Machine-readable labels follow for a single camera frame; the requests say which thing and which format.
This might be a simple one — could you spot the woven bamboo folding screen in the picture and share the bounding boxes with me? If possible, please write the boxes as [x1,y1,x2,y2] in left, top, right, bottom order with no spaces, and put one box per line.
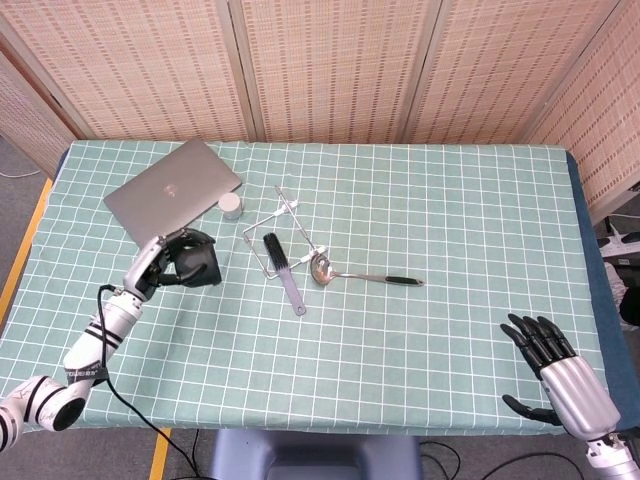
[0,0,640,211]

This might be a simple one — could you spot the steel ladle black handle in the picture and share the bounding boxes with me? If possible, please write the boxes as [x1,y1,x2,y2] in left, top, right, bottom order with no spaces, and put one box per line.
[309,254,425,288]

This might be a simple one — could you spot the small white-lidded jar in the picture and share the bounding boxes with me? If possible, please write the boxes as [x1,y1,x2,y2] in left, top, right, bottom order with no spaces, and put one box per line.
[217,192,242,222]

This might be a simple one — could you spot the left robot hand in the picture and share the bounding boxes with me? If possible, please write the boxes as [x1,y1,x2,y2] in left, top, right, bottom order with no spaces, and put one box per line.
[121,227,217,303]

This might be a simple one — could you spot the black floor cable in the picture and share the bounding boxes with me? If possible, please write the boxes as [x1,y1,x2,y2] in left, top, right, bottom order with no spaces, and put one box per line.
[418,439,589,480]

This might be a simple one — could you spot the grey closed laptop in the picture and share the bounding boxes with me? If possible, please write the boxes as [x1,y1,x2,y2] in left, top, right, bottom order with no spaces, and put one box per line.
[103,137,244,247]

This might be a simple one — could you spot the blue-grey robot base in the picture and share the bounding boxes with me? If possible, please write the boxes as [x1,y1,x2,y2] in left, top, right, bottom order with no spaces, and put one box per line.
[208,429,422,480]

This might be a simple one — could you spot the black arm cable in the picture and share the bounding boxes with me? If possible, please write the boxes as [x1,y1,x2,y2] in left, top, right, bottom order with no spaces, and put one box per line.
[96,283,199,480]

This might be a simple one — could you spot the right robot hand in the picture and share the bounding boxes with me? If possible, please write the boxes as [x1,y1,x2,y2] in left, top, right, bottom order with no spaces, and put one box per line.
[500,312,620,442]

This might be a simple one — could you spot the black bristle grey-handled brush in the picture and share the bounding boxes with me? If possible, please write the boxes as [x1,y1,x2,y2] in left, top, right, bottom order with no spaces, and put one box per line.
[262,232,307,316]

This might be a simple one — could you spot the metal wire rack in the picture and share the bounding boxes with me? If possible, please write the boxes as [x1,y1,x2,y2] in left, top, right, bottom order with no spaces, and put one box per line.
[242,185,329,279]

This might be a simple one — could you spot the green checked tablecloth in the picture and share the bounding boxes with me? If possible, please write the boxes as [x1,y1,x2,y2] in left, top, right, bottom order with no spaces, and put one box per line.
[0,139,625,439]

